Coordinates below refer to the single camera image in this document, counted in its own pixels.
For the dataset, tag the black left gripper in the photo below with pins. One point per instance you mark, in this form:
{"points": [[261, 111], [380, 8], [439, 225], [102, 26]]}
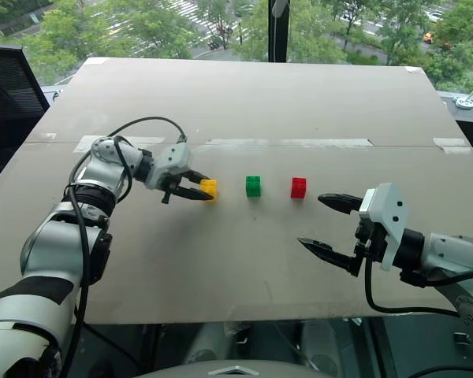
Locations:
{"points": [[173, 181]]}

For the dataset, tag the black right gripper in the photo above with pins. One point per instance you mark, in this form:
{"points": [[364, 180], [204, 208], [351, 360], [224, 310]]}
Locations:
{"points": [[372, 244]]}

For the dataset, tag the yellow toy brick cube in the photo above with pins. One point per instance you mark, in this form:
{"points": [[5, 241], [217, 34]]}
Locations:
{"points": [[211, 186]]}

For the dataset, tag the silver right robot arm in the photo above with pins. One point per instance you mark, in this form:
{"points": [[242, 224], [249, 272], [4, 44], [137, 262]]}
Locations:
{"points": [[449, 252]]}

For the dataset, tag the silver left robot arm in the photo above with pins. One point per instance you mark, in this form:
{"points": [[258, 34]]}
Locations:
{"points": [[47, 240]]}

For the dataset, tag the red toy brick cube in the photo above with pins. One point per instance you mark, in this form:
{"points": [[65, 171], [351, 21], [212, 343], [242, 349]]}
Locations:
{"points": [[298, 188]]}

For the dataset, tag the green toy brick cube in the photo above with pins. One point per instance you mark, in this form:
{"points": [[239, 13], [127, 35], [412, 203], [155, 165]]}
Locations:
{"points": [[254, 187]]}

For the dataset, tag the clear tape patch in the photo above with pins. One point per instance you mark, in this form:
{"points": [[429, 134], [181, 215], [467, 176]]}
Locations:
{"points": [[451, 145]]}

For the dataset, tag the dark street vehicle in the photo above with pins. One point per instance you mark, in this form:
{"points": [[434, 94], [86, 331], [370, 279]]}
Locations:
{"points": [[215, 42]]}

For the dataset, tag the small clear tape piece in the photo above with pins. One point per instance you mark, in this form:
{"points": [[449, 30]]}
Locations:
{"points": [[50, 135]]}

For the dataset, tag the grey robot torso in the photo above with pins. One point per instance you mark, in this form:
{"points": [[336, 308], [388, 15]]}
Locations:
{"points": [[236, 370]]}

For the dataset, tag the white corner tape piece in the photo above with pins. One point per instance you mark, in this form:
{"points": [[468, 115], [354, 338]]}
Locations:
{"points": [[413, 70]]}

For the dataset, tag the yellow car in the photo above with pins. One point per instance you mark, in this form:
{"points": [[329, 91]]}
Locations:
{"points": [[428, 37]]}

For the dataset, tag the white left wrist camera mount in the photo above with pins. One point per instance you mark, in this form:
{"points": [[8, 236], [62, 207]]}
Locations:
{"points": [[174, 157]]}

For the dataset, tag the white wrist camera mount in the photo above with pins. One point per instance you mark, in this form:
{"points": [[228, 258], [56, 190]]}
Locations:
{"points": [[390, 208], [174, 157]]}

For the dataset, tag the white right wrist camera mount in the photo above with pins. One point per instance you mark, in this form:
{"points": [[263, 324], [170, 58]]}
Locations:
{"points": [[390, 208]]}

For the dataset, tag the dark window frame post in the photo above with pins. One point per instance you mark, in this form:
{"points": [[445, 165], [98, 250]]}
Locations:
{"points": [[278, 39]]}

